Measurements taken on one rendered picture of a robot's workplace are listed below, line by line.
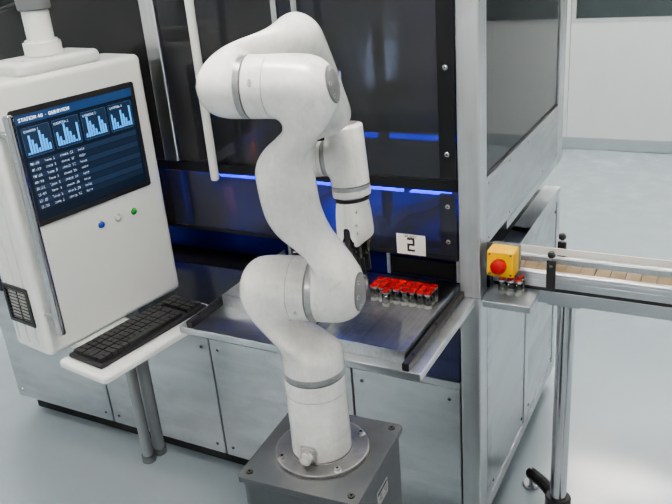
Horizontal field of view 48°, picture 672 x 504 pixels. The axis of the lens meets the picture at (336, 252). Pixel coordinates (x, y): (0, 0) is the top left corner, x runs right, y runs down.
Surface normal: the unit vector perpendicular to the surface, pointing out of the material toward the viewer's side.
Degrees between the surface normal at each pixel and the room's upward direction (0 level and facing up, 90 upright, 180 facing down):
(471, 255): 90
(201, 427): 90
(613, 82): 90
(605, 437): 0
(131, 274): 90
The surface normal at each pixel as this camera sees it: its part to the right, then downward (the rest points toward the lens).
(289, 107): -0.30, 0.59
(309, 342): 0.23, -0.68
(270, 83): -0.30, 0.13
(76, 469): -0.08, -0.92
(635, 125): -0.46, 0.38
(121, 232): 0.81, 0.17
